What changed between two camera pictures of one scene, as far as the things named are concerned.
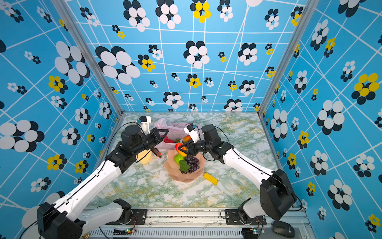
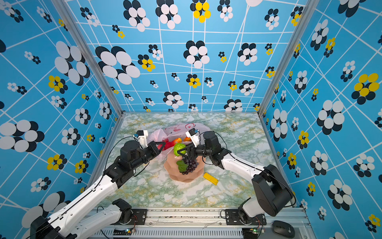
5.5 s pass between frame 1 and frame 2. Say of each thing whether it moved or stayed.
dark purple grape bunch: stayed
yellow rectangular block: stayed
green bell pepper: stayed
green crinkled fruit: moved
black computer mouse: stayed
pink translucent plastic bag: moved
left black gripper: moved
